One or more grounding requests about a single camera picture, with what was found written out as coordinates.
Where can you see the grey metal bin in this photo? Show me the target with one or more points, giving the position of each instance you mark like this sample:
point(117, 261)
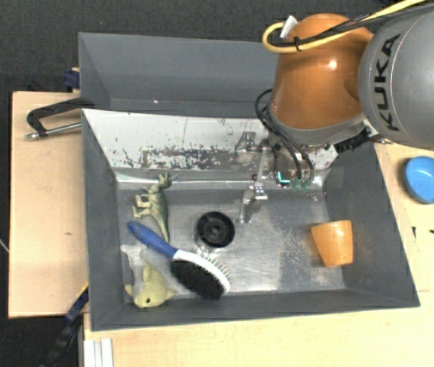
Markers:
point(278, 251)

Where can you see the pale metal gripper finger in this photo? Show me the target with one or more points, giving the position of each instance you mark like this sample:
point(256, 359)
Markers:
point(250, 205)
point(247, 143)

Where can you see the green toy dinosaur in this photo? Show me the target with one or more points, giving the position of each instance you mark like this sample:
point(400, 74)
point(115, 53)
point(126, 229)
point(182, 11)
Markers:
point(159, 205)

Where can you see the pale wood flat board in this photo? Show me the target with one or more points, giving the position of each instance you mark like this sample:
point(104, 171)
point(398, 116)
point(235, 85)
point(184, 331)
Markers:
point(46, 205)

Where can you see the blue bowl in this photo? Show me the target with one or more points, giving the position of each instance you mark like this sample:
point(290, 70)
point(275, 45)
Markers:
point(429, 180)

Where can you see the black round plastic cap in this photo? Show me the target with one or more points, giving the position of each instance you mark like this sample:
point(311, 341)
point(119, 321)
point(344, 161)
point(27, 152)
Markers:
point(215, 229)

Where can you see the yellow-green plush toy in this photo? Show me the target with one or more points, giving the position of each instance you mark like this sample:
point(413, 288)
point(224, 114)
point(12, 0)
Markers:
point(149, 289)

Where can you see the orange plastic cup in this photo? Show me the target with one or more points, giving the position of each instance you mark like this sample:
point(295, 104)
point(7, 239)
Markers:
point(333, 243)

